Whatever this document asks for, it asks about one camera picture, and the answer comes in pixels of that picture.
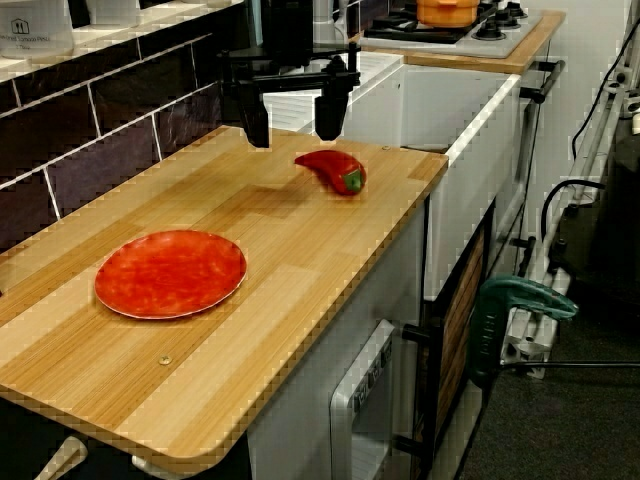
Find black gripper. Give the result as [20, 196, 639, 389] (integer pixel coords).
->
[217, 0, 362, 150]

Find red toy pepper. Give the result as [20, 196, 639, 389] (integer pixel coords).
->
[293, 149, 368, 197]

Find red round plate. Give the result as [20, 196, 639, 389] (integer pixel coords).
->
[94, 230, 249, 321]

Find white toy sink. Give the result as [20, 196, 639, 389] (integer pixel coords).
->
[262, 48, 522, 302]

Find grey toy stove top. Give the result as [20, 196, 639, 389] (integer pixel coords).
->
[357, 0, 544, 59]

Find orange toy pot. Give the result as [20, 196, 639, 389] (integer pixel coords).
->
[415, 0, 480, 29]

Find wooden slat cabinet panel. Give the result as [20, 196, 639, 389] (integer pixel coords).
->
[433, 227, 489, 441]

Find white labelled canister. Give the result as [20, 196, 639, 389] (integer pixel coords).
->
[0, 0, 76, 61]

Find green power tool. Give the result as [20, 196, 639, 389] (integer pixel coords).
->
[471, 277, 580, 389]

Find silver toy dishwasher door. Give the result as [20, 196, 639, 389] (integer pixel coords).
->
[328, 319, 397, 480]

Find white table leg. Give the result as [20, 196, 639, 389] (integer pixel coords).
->
[33, 434, 89, 480]

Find black oven handle bar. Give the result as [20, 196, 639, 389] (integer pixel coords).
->
[519, 59, 567, 104]

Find black looped cable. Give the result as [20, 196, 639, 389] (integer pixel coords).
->
[541, 179, 607, 244]

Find aluminium frame rails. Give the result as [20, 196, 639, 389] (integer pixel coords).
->
[499, 59, 640, 379]

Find black hanging cable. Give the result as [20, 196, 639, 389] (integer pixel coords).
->
[571, 0, 637, 162]

